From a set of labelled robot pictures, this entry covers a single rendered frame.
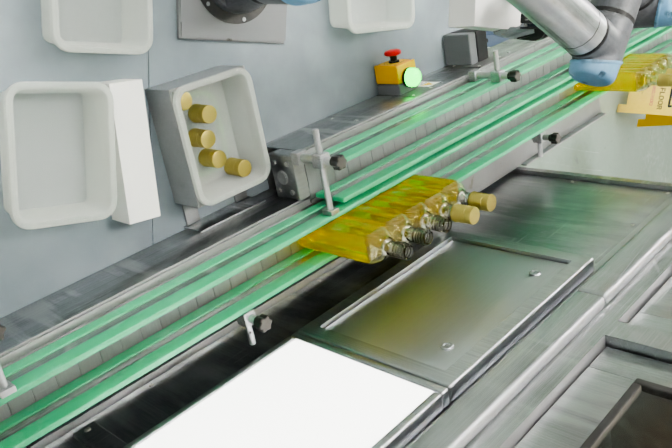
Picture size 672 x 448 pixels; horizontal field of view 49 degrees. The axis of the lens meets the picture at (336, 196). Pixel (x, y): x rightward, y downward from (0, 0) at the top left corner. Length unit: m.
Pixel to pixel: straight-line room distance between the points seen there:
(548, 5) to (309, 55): 0.66
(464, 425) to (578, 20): 0.60
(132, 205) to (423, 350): 0.55
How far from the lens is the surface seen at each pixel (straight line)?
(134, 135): 1.30
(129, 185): 1.31
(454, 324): 1.32
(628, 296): 1.42
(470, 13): 1.46
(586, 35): 1.19
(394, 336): 1.31
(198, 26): 1.43
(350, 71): 1.71
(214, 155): 1.39
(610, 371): 1.26
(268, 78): 1.55
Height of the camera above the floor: 1.93
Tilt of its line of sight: 44 degrees down
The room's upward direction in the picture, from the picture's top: 100 degrees clockwise
